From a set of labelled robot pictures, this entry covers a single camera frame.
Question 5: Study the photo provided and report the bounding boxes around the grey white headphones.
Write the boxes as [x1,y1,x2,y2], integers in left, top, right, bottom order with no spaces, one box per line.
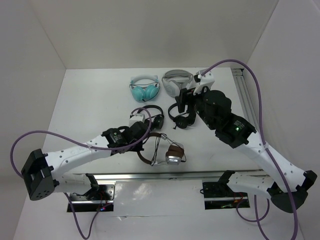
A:
[161,69,194,98]

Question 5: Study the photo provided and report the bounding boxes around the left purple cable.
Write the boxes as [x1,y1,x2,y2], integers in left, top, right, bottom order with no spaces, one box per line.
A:
[11,107,153,180]

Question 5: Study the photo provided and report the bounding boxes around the black headphone cable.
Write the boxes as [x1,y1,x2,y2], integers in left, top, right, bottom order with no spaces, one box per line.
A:
[148,136,188,166]

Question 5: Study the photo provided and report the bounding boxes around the black headphones left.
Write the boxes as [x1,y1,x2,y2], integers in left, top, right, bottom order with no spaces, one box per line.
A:
[137,104,165,132]

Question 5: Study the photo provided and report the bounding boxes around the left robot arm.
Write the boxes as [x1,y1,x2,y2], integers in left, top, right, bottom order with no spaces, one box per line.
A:
[21,121,150,201]

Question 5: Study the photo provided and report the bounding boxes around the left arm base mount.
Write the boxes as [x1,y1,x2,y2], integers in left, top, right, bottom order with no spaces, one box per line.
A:
[67,173,116,213]

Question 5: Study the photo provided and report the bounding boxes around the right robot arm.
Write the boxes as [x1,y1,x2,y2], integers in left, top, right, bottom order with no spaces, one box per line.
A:
[175,87,317,213]

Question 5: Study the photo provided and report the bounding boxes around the aluminium rail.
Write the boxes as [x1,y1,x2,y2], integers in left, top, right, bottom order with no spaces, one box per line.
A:
[87,171,266,182]
[231,68,259,129]

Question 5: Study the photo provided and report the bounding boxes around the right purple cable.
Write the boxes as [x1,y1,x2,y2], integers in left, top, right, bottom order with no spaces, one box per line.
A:
[197,58,300,240]

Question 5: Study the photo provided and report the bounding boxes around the aluminium rail right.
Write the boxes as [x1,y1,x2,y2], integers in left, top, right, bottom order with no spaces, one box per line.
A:
[231,68,259,129]

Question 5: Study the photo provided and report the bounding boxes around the black headphones right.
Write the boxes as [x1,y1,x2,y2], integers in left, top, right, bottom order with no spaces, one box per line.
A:
[167,103,197,129]

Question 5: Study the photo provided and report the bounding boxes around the purple cable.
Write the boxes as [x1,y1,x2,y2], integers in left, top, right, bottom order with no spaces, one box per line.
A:
[11,107,153,180]
[197,58,300,240]

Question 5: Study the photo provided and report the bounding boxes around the black headphones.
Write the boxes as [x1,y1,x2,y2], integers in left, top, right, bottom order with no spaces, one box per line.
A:
[167,103,197,129]
[137,104,165,132]

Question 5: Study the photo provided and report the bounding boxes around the brown silver headphones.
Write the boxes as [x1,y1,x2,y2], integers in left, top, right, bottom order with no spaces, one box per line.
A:
[137,132,187,167]

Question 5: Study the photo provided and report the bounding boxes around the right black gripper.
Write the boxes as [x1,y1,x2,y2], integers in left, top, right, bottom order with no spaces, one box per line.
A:
[174,83,216,130]

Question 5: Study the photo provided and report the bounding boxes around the aluminium rail front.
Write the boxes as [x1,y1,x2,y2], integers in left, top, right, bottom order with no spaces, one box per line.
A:
[87,171,266,182]

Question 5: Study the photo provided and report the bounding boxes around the teal headphones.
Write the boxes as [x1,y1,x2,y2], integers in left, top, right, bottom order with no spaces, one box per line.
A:
[129,74,161,102]

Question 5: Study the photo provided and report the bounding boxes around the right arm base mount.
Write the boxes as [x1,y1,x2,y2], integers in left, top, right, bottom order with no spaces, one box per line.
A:
[199,170,250,210]

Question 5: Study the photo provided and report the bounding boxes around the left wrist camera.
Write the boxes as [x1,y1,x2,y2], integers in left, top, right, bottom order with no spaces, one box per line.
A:
[128,113,146,127]

